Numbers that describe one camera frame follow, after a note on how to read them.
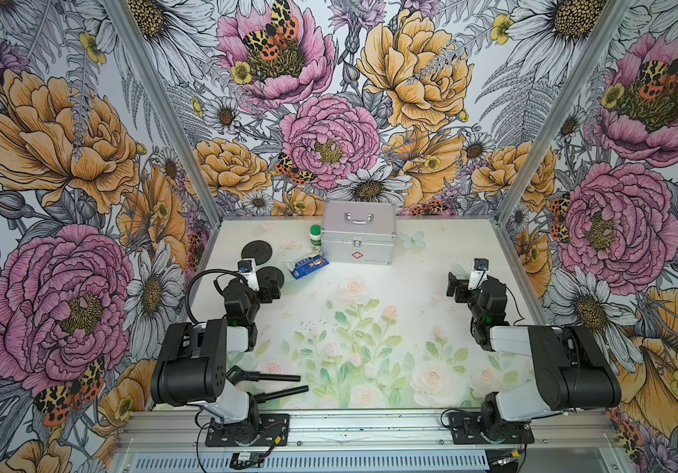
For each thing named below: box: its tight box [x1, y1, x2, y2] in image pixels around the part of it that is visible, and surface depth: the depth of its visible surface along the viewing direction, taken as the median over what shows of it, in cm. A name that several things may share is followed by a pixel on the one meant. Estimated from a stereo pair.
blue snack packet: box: [289, 254, 331, 280], surface depth 106 cm
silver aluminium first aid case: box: [321, 200, 398, 266], surface depth 102 cm
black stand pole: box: [254, 384, 310, 405], surface depth 81 cm
